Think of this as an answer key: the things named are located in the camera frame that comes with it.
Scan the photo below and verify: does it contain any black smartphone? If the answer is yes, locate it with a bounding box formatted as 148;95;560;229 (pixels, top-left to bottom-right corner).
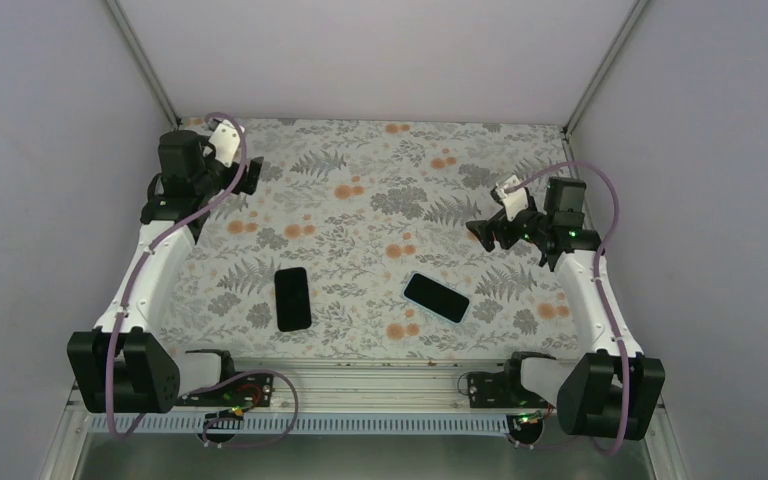
403;273;470;324

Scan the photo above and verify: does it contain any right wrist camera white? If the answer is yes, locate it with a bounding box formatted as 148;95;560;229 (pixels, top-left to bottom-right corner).
491;175;530;222

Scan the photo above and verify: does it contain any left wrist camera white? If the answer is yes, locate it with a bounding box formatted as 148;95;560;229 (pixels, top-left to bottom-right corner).
208;121;245;167

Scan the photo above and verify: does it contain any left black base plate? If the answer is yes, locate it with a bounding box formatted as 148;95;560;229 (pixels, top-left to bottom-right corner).
176;373;274;410

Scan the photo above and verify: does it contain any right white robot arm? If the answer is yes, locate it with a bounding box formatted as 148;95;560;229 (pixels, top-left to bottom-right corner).
466;175;665;441

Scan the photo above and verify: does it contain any floral patterned table mat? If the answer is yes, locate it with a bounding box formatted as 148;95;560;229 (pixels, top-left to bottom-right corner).
161;119;579;361

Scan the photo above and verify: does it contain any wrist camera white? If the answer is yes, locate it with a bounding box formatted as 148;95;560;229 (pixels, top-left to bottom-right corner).
491;175;530;222
208;121;245;167

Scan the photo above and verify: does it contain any aluminium rail base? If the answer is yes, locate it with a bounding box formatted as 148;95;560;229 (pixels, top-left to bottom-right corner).
42;360;687;479

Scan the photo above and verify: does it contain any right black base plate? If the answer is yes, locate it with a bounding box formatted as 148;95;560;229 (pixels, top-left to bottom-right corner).
457;372;549;409

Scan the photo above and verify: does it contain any black phone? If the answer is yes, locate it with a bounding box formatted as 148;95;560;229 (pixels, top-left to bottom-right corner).
274;267;312;333

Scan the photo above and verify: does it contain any light blue phone case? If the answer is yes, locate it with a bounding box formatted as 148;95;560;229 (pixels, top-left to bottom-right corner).
400;271;473;327

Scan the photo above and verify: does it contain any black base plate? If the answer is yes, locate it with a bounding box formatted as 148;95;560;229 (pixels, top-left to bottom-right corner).
457;372;549;409
176;373;274;410

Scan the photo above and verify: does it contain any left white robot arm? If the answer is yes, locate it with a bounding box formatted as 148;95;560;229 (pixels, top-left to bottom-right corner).
67;122;263;414

